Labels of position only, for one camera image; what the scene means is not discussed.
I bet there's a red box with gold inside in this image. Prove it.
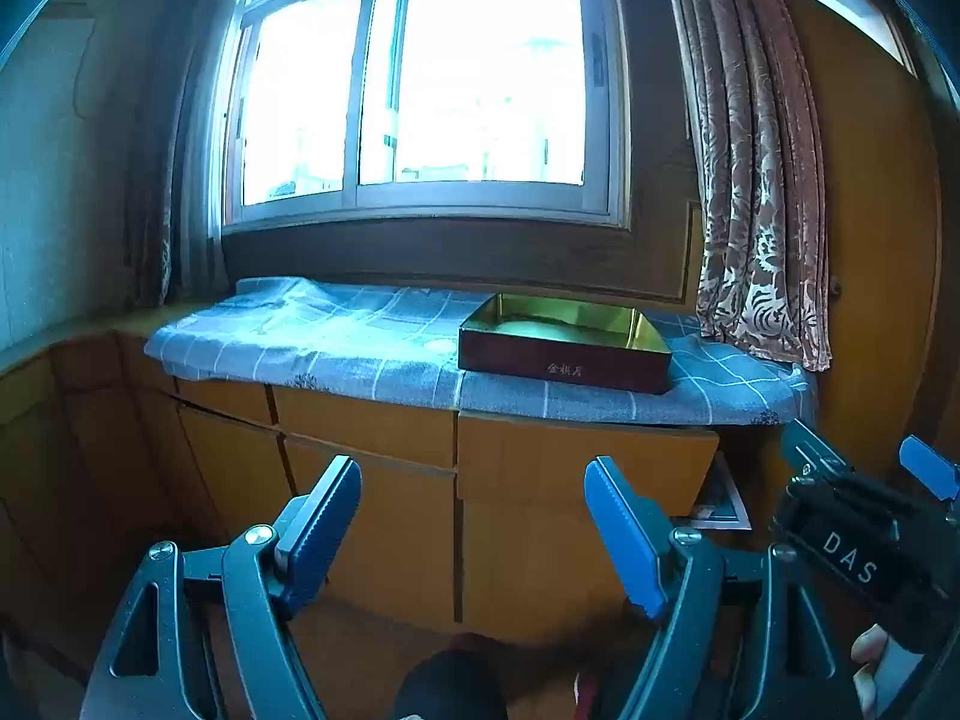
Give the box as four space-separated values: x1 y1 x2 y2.
457 292 674 395

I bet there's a sliding glass window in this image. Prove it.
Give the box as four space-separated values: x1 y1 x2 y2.
221 0 631 230

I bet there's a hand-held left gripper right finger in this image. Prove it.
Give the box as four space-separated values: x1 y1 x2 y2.
583 456 863 720

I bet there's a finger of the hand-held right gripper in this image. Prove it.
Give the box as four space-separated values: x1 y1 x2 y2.
900 435 960 500
780 420 856 481

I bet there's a person's dark trouser leg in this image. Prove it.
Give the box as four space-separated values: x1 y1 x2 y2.
394 634 511 720

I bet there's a blue checked cloth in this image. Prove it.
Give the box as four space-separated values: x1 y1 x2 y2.
142 276 815 428

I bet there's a wooden drawer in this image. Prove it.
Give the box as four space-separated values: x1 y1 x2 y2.
274 386 458 472
457 412 719 518

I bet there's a brown patterned curtain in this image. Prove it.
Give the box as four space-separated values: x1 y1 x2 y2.
660 0 833 372

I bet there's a wooden door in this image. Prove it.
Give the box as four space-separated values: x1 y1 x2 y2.
780 0 946 496

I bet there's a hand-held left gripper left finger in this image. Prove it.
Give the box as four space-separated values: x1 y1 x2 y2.
79 456 363 720

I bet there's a wooden cabinet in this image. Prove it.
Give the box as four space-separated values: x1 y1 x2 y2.
0 315 721 683

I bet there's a dark side curtain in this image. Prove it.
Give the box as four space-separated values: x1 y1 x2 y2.
124 0 263 308

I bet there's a person's right hand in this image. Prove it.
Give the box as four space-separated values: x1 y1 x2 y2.
851 624 927 717

